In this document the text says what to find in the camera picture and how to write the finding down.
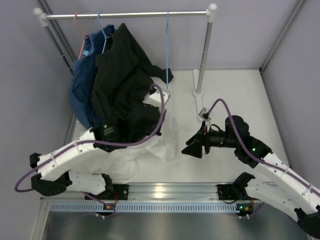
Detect light blue wire hanger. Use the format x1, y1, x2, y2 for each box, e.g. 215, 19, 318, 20
165, 12, 170, 89

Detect black striped shirt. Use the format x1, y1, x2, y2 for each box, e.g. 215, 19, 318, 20
90, 22, 174, 123

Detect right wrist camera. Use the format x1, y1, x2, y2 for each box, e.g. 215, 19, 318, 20
198, 107, 212, 123

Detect pink wire hanger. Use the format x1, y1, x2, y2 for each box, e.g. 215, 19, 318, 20
73, 11, 87, 60

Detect purple cable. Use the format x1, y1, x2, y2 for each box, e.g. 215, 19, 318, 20
207, 98, 320, 198
14, 83, 167, 193

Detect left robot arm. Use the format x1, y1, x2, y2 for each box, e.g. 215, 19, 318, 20
29, 106, 166, 200

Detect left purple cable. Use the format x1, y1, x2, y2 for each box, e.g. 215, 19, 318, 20
14, 83, 167, 193

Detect white shirt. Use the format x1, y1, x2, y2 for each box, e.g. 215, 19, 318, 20
78, 117, 193, 185

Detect blue hanger under black shirt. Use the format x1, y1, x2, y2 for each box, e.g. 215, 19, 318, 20
97, 10, 109, 54

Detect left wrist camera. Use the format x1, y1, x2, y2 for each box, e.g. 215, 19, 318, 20
143, 88, 171, 108

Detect blue checked shirt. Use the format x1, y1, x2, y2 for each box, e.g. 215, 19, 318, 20
68, 24, 115, 129

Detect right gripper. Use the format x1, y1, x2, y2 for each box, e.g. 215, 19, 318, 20
182, 121, 238, 158

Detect slotted cable duct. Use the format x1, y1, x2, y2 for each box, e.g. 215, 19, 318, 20
50, 201, 243, 214

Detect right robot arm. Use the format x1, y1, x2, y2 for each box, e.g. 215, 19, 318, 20
181, 115, 320, 239

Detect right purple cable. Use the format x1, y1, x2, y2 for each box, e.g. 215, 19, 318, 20
207, 98, 320, 198

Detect metal clothes rack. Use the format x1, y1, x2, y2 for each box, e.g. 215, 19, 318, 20
32, 3, 218, 122

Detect aluminium mounting rail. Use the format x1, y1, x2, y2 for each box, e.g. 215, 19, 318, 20
39, 181, 256, 202

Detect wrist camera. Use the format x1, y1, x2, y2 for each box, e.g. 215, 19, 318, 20
198, 107, 212, 123
143, 88, 171, 108

